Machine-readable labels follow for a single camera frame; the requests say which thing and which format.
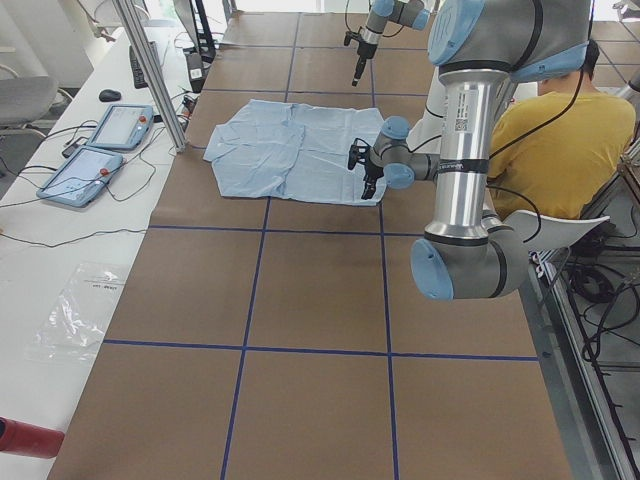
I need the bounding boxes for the aluminium frame post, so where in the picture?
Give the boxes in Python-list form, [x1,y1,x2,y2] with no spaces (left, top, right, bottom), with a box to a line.
[113,0,186,153]

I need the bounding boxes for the grey office chair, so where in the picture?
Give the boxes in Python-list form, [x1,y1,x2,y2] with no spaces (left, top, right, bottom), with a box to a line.
[1,76,59,140]

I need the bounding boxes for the person in yellow shirt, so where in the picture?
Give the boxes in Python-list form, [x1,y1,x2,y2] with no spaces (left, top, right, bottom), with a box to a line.
[488,40,636,220]

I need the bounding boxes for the clear plastic bag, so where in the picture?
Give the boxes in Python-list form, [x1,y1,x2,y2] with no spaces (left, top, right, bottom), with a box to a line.
[25,262,130,364]

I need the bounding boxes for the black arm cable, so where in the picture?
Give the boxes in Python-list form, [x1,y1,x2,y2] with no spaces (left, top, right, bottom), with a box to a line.
[344,0,601,261]

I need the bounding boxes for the light blue button shirt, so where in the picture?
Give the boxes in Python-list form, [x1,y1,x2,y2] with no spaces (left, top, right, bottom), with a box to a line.
[204,99,383,206]

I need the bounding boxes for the black keyboard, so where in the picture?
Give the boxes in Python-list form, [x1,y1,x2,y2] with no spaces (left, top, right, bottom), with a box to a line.
[127,40,160,91]

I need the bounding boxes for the near teach pendant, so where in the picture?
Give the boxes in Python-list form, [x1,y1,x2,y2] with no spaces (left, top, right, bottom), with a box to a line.
[36,146,124,208]

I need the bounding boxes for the white plastic chair seat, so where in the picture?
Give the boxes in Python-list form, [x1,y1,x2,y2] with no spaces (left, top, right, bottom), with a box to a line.
[503,210,610,251]

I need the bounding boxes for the black computer mouse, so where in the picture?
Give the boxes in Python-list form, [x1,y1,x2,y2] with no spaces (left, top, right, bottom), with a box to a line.
[98,89,122,103]

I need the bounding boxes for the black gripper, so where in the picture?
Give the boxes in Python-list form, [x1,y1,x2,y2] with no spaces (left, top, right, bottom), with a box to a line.
[351,41,376,87]
[361,152,384,201]

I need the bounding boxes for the teach pendant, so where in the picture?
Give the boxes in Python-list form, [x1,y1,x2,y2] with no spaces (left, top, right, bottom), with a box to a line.
[87,103,154,152]
[36,146,124,208]

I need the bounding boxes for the far teach pendant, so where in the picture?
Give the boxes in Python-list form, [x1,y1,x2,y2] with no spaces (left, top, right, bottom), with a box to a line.
[87,103,154,152]

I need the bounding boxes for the red cylinder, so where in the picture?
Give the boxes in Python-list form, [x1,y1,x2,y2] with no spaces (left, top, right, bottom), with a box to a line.
[0,417,65,459]

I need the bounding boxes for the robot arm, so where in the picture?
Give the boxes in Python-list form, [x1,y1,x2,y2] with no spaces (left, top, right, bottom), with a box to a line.
[348,1,591,300]
[343,0,434,87]

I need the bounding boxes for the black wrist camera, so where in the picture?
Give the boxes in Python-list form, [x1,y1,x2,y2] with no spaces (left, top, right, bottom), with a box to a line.
[347,137,371,170]
[343,29,362,46]

